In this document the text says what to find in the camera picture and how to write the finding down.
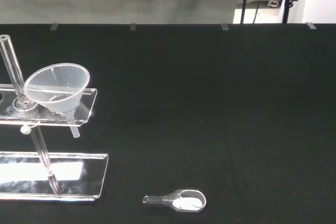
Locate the white power strip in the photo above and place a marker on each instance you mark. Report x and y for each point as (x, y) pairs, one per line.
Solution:
(274, 3)

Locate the black bench cloth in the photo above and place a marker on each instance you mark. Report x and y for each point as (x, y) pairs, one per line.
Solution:
(210, 103)

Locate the clear plastic cloth clip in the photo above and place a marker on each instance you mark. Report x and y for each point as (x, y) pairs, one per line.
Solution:
(225, 26)
(311, 25)
(133, 26)
(54, 26)

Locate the clear acrylic funnel stand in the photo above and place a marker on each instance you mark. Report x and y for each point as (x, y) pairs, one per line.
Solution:
(86, 171)

